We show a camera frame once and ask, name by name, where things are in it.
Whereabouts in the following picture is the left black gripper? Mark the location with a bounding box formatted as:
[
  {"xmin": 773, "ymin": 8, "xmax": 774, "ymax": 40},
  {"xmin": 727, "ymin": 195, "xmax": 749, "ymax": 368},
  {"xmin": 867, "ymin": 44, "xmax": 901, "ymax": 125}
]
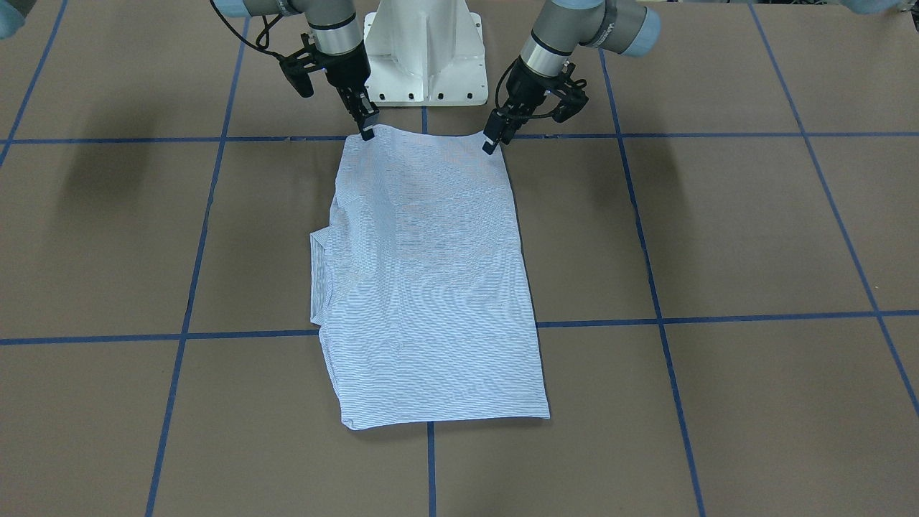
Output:
[{"xmin": 482, "ymin": 61, "xmax": 556, "ymax": 156}]

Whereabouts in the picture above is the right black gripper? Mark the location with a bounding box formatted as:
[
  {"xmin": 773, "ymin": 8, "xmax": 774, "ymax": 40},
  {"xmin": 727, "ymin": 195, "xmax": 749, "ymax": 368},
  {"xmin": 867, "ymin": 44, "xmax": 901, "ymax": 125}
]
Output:
[{"xmin": 324, "ymin": 44, "xmax": 380, "ymax": 141}]

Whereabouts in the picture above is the light blue striped shirt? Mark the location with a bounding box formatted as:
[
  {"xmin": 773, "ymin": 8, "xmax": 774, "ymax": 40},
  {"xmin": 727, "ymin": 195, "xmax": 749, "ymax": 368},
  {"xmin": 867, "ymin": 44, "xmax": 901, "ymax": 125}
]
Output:
[{"xmin": 309, "ymin": 125, "xmax": 551, "ymax": 431}]

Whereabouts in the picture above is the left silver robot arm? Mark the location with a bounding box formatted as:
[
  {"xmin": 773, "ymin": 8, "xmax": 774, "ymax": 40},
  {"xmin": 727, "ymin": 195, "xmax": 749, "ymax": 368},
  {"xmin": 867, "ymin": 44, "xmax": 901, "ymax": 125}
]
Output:
[{"xmin": 482, "ymin": 1, "xmax": 662, "ymax": 156}]

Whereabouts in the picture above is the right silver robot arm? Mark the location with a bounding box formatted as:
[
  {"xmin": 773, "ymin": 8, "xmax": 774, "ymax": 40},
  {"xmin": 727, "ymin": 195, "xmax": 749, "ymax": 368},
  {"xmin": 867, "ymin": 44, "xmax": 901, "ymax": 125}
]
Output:
[{"xmin": 210, "ymin": 1, "xmax": 380, "ymax": 141}]

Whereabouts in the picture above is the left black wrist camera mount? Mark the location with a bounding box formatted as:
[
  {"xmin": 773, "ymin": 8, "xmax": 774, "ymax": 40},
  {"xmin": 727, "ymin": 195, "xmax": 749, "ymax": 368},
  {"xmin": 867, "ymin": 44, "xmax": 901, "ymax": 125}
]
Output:
[{"xmin": 546, "ymin": 61, "xmax": 589, "ymax": 124}]

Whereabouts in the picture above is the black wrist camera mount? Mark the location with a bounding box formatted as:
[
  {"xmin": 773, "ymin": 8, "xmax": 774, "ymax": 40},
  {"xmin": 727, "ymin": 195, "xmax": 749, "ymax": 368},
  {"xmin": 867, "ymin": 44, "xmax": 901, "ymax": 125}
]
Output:
[
  {"xmin": 279, "ymin": 33, "xmax": 334, "ymax": 98},
  {"xmin": 546, "ymin": 61, "xmax": 589, "ymax": 124}
]

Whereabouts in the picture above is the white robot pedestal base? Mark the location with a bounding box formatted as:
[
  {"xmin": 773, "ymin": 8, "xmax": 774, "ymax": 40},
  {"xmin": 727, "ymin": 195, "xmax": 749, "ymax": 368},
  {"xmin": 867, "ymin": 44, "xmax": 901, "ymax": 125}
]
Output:
[{"xmin": 363, "ymin": 1, "xmax": 489, "ymax": 107}]

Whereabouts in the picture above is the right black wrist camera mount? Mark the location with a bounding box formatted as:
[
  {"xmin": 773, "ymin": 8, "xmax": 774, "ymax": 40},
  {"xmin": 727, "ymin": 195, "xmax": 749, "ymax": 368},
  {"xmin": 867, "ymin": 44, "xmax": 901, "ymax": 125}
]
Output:
[{"xmin": 279, "ymin": 33, "xmax": 334, "ymax": 98}]

